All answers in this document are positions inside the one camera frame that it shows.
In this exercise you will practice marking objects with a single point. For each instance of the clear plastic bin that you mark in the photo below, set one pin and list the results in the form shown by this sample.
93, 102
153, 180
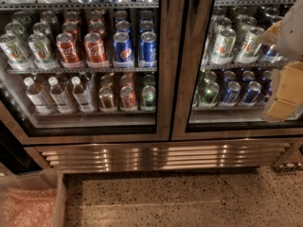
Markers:
40, 180

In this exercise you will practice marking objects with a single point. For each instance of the front green soda can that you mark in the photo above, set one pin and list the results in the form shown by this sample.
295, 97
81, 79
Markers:
148, 97

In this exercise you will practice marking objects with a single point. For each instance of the front right coca-cola can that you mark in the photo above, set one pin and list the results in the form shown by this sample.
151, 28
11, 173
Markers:
95, 48

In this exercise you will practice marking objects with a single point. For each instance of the coca-cola can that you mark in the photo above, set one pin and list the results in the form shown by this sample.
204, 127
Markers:
67, 48
95, 48

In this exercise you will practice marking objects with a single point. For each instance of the pepsi can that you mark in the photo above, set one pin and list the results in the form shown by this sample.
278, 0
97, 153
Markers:
147, 47
123, 47

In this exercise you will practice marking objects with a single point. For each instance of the right water bottle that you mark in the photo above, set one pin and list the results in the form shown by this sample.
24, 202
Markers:
82, 95

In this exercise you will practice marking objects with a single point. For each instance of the middle water bottle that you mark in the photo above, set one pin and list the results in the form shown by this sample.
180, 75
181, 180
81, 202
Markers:
60, 94

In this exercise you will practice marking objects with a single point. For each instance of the front left 7up can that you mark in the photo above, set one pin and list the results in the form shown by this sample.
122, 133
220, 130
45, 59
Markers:
14, 48

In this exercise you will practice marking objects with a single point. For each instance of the fridge 7up can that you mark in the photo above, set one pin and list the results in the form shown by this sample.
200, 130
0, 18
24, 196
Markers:
250, 46
223, 47

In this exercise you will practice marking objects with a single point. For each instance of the left fridge upper wire shelf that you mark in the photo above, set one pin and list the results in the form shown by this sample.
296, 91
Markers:
70, 5

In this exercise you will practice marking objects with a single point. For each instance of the front left coca-cola can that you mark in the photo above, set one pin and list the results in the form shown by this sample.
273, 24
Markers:
67, 48

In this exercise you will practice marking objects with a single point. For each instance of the front brown soda can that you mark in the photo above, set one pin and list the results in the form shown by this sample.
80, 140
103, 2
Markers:
107, 100

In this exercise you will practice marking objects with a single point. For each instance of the fridge wire shelf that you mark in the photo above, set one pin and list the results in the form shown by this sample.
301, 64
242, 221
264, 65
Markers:
70, 5
63, 70

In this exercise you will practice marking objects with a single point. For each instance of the right fridge left 7up can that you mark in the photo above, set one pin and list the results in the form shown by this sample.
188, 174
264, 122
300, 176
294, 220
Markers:
223, 47

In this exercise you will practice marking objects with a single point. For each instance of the right fridge silver blue can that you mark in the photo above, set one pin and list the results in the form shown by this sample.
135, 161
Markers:
270, 54

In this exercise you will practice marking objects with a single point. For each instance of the front left pepsi can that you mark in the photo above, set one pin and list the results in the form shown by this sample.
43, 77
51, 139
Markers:
123, 47

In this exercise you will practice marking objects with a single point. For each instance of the pink bubble wrap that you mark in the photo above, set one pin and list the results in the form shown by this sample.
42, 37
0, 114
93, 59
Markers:
27, 208

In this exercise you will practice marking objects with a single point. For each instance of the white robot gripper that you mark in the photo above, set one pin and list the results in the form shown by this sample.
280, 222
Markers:
293, 32

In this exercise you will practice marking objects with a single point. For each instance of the steel fridge bottom grille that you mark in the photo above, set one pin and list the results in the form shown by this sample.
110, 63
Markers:
157, 156

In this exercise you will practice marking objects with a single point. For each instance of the left water bottle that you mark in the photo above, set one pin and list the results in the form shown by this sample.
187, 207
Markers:
39, 96

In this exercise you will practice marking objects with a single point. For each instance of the front right pepsi can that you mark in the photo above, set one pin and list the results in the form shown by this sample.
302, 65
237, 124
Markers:
147, 47

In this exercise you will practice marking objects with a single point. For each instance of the water bottle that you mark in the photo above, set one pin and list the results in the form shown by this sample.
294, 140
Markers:
39, 96
82, 95
60, 94

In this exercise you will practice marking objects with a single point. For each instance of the right fridge left blue can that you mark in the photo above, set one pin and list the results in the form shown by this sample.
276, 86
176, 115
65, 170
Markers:
231, 93

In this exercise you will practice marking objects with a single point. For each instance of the front orange soda can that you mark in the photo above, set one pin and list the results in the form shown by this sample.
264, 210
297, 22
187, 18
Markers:
127, 95

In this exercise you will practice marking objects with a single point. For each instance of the glass fridge door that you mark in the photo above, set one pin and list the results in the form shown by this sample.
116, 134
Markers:
121, 125
204, 20

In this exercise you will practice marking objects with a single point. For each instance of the right fridge green can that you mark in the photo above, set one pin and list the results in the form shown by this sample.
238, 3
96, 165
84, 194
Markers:
209, 95

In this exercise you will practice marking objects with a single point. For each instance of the left fridge middle wire shelf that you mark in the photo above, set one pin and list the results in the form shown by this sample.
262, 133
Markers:
63, 70

